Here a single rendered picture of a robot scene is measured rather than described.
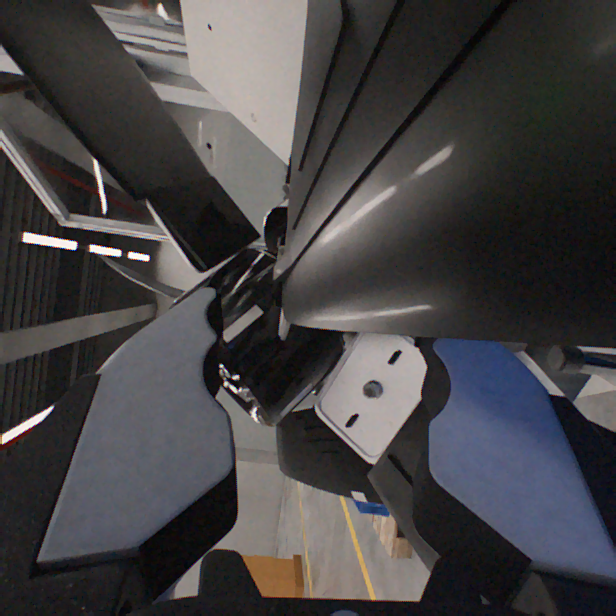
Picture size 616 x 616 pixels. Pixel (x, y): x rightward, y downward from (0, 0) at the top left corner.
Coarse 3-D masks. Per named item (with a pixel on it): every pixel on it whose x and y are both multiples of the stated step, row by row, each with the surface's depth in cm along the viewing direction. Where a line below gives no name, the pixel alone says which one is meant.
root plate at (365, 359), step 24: (360, 336) 29; (384, 336) 29; (408, 336) 28; (360, 360) 29; (384, 360) 29; (408, 360) 28; (336, 384) 30; (360, 384) 29; (384, 384) 29; (408, 384) 28; (336, 408) 30; (360, 408) 29; (384, 408) 28; (408, 408) 28; (336, 432) 30; (360, 432) 29; (384, 432) 28
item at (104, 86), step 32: (0, 0) 24; (32, 0) 27; (64, 0) 32; (0, 32) 22; (32, 32) 25; (64, 32) 29; (96, 32) 34; (32, 64) 24; (64, 64) 27; (96, 64) 31; (128, 64) 35; (64, 96) 25; (96, 96) 29; (128, 96) 32; (96, 128) 27; (128, 128) 30; (160, 128) 34; (96, 160) 26; (128, 160) 28; (160, 160) 32; (192, 160) 35; (128, 192) 27
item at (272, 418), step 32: (256, 256) 29; (192, 288) 30; (224, 288) 28; (256, 288) 28; (224, 320) 26; (256, 320) 27; (224, 352) 26; (256, 352) 26; (288, 352) 27; (320, 352) 29; (224, 384) 35; (256, 384) 26; (288, 384) 28; (256, 416) 32
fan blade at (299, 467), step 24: (312, 408) 41; (288, 432) 44; (312, 432) 44; (288, 456) 50; (312, 456) 48; (336, 456) 47; (360, 456) 46; (312, 480) 55; (336, 480) 52; (360, 480) 51; (384, 504) 54
